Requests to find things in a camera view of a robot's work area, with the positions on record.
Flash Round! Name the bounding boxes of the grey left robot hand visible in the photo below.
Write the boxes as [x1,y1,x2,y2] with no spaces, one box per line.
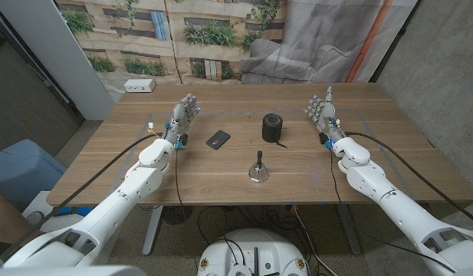
[163,93,202,150]

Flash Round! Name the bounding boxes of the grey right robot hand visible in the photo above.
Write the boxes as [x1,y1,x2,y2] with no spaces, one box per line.
[304,86,347,150]

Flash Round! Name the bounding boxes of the silver bell with black handle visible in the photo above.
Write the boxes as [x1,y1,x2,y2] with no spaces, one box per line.
[248,150,271,183]

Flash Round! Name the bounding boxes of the black cylindrical speaker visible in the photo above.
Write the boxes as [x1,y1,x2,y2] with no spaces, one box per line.
[261,113,284,144]

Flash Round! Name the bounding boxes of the black phone with pink mark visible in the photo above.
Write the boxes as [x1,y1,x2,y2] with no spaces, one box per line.
[205,130,232,150]

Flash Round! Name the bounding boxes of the white power strip box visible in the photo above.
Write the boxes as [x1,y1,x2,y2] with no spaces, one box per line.
[123,78,156,94]

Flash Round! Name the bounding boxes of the printed fabric backdrop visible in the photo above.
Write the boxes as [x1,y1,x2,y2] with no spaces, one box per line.
[54,0,419,103]

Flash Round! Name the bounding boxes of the white table leg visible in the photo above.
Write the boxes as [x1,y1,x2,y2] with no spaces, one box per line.
[142,205,164,257]

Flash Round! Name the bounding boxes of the grey table leg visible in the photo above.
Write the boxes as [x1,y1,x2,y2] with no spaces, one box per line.
[337,202,362,256]

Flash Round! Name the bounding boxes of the white partition panel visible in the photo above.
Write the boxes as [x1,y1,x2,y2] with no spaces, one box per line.
[0,0,117,122]

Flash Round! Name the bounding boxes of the blue object under table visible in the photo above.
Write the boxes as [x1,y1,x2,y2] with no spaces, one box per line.
[51,205,95,218]

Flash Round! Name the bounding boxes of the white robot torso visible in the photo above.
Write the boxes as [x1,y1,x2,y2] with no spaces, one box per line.
[196,228,310,276]

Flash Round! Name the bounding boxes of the white floor platform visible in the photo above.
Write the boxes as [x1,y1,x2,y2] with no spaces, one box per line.
[21,190,103,235]

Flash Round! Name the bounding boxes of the blue-grey container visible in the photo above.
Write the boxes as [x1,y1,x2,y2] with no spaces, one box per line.
[0,138,67,210]

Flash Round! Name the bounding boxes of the person's bare leg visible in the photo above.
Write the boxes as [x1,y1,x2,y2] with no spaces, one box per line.
[0,178,42,250]

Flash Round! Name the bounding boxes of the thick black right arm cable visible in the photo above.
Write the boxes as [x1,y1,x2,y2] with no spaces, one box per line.
[343,131,473,227]

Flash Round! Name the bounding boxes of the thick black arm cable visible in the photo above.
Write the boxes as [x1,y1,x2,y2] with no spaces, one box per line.
[0,132,160,261]
[343,131,473,227]

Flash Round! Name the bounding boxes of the thin black left wrist cable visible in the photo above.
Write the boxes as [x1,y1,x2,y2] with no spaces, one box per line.
[173,147,183,210]

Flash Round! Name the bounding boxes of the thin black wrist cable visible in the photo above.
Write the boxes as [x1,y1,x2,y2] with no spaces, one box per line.
[173,147,183,210]
[329,148,458,274]

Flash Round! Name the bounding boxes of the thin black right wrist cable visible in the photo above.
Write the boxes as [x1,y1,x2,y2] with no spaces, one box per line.
[329,148,458,274]

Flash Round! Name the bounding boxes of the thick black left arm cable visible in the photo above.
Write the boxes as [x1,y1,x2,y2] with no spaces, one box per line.
[0,132,160,261]

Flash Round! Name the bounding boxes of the white floor cable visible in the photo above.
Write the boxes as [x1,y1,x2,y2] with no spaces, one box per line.
[292,205,331,276]

